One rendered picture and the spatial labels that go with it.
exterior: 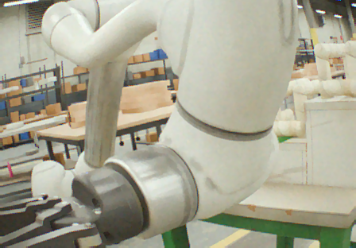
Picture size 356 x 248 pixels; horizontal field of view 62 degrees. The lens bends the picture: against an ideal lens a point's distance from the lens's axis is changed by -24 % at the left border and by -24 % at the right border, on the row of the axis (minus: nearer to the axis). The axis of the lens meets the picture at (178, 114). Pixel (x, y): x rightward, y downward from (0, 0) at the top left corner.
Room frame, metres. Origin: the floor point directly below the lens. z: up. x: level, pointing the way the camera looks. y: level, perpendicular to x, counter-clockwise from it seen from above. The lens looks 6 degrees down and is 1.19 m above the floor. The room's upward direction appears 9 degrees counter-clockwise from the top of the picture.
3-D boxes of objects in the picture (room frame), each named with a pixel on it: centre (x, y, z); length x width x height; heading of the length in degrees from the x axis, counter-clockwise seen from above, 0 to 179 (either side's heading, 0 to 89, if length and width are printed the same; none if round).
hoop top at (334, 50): (0.68, -0.37, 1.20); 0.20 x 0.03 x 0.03; 127
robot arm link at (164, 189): (0.34, 0.05, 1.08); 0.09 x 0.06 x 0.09; 39
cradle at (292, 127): (0.72, -0.22, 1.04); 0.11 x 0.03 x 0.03; 38
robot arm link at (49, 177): (1.09, 0.47, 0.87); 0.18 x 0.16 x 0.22; 124
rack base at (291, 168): (0.78, -0.30, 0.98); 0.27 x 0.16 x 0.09; 128
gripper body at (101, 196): (0.29, 0.10, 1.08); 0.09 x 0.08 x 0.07; 129
